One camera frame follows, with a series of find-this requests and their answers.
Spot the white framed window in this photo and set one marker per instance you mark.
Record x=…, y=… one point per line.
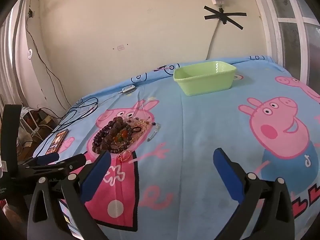
x=287, y=30

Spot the smartphone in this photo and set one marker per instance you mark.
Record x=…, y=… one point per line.
x=57, y=141

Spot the small white device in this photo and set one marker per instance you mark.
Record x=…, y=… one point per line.
x=128, y=89

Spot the blue cartoon pig blanket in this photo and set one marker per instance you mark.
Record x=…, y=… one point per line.
x=200, y=130

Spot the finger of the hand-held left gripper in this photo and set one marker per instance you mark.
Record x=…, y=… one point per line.
x=48, y=158
x=72, y=163

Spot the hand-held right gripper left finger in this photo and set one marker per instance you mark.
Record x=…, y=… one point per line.
x=96, y=177

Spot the green plastic basin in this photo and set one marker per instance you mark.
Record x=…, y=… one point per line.
x=200, y=85

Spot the pile of beaded jewelry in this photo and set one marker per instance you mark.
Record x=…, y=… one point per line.
x=112, y=132

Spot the round white wall socket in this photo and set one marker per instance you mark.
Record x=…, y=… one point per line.
x=30, y=53

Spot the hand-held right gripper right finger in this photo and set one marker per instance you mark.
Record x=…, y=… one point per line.
x=228, y=180

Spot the white curtain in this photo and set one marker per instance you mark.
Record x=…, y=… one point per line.
x=10, y=55

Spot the large black tape cross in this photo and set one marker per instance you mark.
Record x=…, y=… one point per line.
x=222, y=17

